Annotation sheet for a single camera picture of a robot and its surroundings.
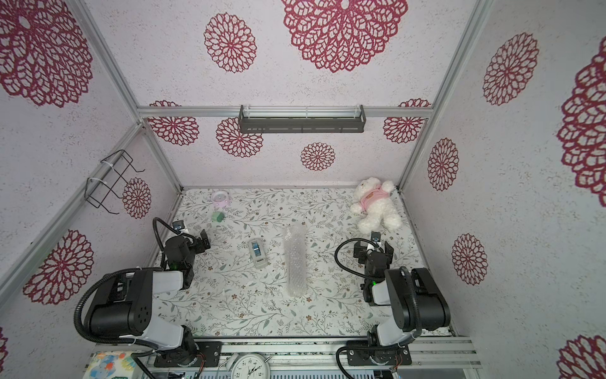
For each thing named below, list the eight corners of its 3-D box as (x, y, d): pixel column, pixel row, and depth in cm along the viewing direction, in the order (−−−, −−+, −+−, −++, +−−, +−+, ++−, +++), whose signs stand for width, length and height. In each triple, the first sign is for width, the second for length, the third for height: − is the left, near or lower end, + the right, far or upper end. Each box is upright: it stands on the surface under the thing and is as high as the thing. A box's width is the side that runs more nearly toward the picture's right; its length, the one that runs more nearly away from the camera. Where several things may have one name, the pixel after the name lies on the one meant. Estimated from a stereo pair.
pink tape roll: (211, 207, 116) (210, 203, 113) (215, 195, 121) (213, 191, 118) (229, 207, 116) (227, 203, 113) (232, 195, 121) (230, 191, 118)
